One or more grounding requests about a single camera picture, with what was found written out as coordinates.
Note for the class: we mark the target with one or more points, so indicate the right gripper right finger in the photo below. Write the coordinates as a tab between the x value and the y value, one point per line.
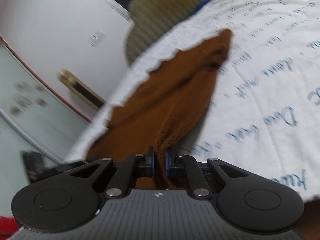
181	166

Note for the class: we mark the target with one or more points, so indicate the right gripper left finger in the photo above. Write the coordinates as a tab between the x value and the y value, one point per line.
139	165

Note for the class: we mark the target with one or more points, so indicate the brown knit sweater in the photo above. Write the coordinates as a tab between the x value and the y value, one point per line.
165	108

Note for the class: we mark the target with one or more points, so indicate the white script-print bed cover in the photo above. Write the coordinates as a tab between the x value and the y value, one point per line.
264	113

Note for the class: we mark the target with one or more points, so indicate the gold tower fan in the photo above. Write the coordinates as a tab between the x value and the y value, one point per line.
81	90

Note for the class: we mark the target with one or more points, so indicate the olive striped padded headboard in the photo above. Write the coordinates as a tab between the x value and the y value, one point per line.
151	20

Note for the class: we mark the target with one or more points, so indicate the dark blue garment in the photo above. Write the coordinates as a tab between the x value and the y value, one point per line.
199	7

